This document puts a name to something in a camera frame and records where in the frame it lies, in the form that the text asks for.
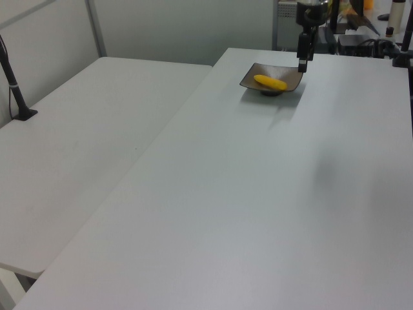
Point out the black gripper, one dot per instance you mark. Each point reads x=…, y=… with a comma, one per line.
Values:
x=311, y=14

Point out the yellow banana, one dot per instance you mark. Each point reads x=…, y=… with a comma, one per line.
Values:
x=269, y=82

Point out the square brown ceramic plate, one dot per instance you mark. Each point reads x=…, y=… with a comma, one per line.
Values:
x=280, y=72

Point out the tall black electronics box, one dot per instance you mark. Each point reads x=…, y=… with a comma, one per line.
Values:
x=326, y=42

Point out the grey perforated metal case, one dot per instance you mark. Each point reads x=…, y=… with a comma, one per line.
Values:
x=285, y=26

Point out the thin black pole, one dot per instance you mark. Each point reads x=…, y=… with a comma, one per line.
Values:
x=334, y=16

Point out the flat black electronics box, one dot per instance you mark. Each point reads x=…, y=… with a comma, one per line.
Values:
x=353, y=42

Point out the orange object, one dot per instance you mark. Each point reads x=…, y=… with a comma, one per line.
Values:
x=369, y=4

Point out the black computer mouse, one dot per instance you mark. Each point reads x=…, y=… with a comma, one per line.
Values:
x=384, y=17

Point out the white cylinder roll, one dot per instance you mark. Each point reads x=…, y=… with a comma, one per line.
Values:
x=396, y=16

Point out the black pole with clamp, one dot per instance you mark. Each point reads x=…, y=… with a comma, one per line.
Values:
x=407, y=38

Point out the grey metal partition post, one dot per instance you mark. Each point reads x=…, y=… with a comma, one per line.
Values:
x=96, y=29

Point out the black camera pole with base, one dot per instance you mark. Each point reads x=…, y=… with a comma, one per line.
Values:
x=14, y=90

